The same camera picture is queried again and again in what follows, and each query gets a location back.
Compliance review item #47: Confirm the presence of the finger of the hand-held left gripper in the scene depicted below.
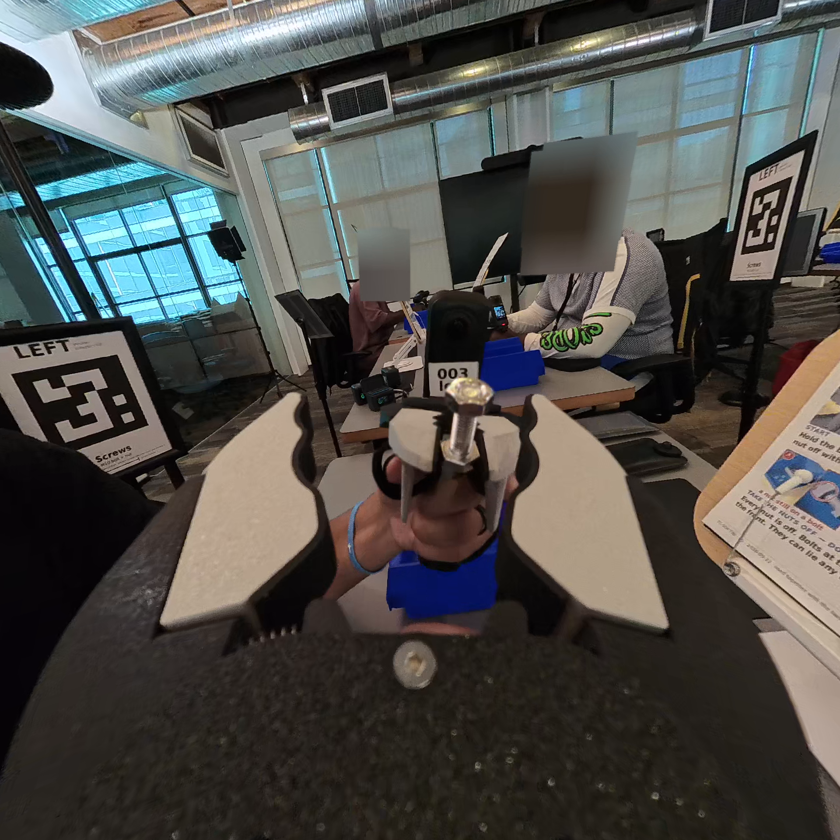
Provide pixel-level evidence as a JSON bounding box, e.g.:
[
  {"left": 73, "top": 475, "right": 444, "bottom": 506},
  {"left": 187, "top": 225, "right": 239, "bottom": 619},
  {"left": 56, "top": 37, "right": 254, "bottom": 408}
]
[
  {"left": 481, "top": 415, "right": 522, "bottom": 534},
  {"left": 387, "top": 408, "right": 448, "bottom": 524}
]

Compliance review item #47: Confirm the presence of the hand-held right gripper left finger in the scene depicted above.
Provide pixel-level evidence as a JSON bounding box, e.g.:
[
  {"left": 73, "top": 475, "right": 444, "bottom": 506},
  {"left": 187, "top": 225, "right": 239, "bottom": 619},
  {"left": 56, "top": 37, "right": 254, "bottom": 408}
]
[{"left": 159, "top": 392, "right": 338, "bottom": 637}]

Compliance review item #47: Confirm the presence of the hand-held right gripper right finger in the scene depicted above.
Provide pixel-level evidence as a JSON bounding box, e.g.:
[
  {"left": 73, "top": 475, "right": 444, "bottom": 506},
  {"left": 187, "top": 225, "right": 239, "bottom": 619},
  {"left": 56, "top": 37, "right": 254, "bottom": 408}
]
[{"left": 496, "top": 394, "right": 670, "bottom": 637}]

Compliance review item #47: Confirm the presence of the silver hex bolt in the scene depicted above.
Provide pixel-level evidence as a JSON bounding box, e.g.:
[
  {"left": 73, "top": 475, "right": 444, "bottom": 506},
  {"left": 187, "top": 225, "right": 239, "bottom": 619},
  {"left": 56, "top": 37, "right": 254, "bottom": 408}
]
[{"left": 443, "top": 377, "right": 495, "bottom": 454}]

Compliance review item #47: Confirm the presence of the person's left forearm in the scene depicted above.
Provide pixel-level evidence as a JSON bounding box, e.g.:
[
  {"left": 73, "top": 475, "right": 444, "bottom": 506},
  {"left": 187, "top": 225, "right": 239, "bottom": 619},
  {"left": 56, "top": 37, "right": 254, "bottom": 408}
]
[{"left": 325, "top": 512, "right": 358, "bottom": 601}]

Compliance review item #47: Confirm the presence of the person's left hand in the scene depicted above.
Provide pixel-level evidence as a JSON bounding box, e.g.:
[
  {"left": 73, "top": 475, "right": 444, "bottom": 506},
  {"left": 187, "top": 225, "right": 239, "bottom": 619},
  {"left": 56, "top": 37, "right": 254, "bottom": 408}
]
[{"left": 357, "top": 459, "right": 521, "bottom": 573}]

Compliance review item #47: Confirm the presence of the black zip pouch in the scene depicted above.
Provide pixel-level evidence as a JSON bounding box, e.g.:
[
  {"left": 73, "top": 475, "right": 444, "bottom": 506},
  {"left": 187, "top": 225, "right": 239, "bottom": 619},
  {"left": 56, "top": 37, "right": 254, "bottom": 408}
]
[{"left": 607, "top": 436, "right": 690, "bottom": 475}]

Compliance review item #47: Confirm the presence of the large black screen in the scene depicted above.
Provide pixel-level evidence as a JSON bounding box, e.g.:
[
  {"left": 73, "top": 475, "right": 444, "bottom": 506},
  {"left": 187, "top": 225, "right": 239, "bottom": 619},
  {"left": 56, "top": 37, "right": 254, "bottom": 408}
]
[{"left": 438, "top": 150, "right": 532, "bottom": 284}]

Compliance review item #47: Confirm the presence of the blue wristband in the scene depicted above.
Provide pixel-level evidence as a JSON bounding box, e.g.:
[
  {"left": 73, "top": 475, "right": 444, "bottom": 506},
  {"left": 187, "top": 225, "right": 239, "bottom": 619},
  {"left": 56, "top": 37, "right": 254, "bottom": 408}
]
[{"left": 346, "top": 500, "right": 388, "bottom": 577}]

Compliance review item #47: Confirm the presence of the black music stand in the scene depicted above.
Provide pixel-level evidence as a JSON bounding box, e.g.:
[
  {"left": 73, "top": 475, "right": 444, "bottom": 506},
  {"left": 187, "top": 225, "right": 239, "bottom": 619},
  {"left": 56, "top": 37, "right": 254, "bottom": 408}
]
[{"left": 274, "top": 290, "right": 343, "bottom": 458}]

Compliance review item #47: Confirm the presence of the wooden display board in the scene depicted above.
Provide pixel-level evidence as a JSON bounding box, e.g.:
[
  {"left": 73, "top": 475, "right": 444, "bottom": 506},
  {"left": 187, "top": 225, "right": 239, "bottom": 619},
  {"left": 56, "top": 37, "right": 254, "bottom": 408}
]
[{"left": 694, "top": 338, "right": 840, "bottom": 657}]

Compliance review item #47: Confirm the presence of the printed instruction sheet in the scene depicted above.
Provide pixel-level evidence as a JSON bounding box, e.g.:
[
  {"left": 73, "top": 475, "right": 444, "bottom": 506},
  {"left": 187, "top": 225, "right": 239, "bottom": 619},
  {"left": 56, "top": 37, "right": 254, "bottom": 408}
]
[{"left": 702, "top": 381, "right": 840, "bottom": 637}]

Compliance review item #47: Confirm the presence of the black jacket yellow stripe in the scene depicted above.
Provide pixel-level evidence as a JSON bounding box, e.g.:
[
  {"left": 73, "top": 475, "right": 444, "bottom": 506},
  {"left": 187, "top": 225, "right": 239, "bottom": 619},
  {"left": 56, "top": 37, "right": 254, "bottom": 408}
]
[{"left": 656, "top": 220, "right": 729, "bottom": 421}]

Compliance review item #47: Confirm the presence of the black light panel tripod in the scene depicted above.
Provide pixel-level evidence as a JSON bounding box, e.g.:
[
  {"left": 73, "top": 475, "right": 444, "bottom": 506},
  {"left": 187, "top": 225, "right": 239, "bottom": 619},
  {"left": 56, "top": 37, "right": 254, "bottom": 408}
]
[{"left": 209, "top": 222, "right": 306, "bottom": 403}]

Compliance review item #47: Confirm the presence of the white framed ceiling vent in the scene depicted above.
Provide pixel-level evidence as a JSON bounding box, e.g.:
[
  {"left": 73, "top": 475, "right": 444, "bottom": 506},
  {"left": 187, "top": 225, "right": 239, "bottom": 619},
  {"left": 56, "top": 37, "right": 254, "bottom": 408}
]
[
  {"left": 703, "top": 0, "right": 783, "bottom": 40},
  {"left": 322, "top": 72, "right": 395, "bottom": 130}
]

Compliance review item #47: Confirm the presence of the red plastic crate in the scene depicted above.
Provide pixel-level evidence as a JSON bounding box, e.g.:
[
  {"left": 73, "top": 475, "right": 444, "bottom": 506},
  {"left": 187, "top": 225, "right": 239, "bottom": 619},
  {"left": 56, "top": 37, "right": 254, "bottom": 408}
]
[{"left": 777, "top": 341, "right": 821, "bottom": 395}]

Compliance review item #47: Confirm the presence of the white board stand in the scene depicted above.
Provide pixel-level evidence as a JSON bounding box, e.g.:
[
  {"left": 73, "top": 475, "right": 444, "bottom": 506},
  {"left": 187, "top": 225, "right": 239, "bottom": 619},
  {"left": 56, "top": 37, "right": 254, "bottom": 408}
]
[{"left": 758, "top": 630, "right": 840, "bottom": 762}]

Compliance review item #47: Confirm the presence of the black floor lamp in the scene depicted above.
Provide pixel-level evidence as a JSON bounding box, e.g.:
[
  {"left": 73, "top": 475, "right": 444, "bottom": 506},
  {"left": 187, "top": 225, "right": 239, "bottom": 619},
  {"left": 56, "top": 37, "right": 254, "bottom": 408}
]
[{"left": 0, "top": 42, "right": 101, "bottom": 324}]

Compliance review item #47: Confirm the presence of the silver ventilation duct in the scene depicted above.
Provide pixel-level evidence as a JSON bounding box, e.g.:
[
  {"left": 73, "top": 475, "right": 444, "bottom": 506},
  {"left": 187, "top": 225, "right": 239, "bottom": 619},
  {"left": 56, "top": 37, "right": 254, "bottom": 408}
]
[
  {"left": 289, "top": 0, "right": 840, "bottom": 144},
  {"left": 0, "top": 0, "right": 217, "bottom": 43},
  {"left": 85, "top": 0, "right": 706, "bottom": 116}
]

